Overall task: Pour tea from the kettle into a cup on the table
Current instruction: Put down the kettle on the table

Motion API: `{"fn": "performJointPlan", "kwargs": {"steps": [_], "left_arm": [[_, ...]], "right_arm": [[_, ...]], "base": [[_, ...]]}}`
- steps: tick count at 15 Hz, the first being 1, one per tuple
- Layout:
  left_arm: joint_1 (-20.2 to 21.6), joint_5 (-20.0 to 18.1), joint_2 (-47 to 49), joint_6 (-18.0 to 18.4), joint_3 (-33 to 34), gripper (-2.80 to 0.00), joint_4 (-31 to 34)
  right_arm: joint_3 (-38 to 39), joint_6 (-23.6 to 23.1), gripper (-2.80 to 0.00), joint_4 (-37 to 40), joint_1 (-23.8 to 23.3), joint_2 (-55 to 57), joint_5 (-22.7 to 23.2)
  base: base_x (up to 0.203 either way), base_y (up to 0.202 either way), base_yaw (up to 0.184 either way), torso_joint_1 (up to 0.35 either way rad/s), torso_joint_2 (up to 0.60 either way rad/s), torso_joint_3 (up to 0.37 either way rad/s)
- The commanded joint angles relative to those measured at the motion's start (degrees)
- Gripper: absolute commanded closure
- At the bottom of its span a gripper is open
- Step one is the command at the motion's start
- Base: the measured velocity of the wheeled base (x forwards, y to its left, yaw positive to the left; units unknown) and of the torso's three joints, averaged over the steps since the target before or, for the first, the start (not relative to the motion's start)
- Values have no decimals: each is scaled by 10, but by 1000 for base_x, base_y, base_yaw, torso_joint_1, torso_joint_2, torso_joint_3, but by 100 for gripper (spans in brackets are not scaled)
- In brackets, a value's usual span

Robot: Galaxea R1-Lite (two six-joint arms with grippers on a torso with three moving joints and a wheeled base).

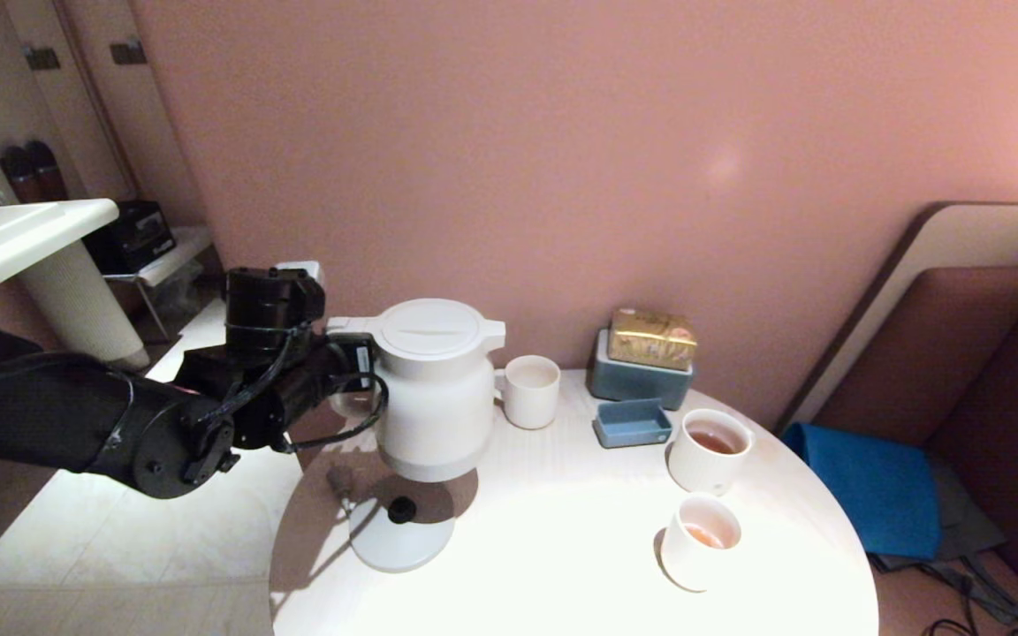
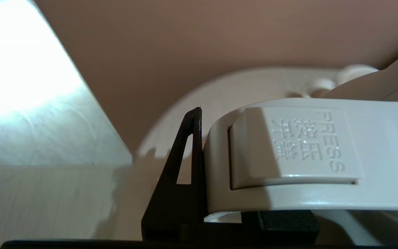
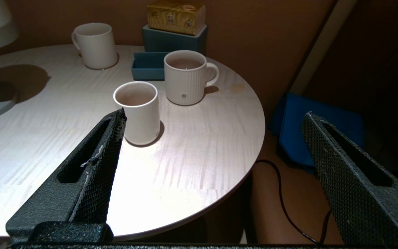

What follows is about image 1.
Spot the blue cloth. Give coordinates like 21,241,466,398
781,423,943,562

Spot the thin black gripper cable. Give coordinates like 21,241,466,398
204,325,391,457

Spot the white round kettle base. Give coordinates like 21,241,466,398
326,466,457,573

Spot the small blue tray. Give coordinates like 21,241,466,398
592,398,672,449

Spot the white electric kettle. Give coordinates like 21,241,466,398
325,299,507,483

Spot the brown booth bench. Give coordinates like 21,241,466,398
774,203,1018,628

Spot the white ribbed cylinder bin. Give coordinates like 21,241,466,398
16,241,153,372

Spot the gold foil packet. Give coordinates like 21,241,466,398
608,307,699,372

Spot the black floor cable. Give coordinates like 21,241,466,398
915,565,1018,636

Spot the grey floor mat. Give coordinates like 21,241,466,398
867,455,1018,619

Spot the blue rectangular box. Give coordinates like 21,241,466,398
589,329,694,412

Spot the black box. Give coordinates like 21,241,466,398
85,201,177,275

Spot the white metal-legged shelf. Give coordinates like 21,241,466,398
103,228,227,344

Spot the white mug with handle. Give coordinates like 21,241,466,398
496,355,561,431

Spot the large white ribbed cup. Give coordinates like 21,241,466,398
666,407,755,496

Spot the small white ribbed cup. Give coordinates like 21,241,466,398
659,492,743,592

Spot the dark brown bottle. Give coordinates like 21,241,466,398
26,140,68,202
0,146,37,204

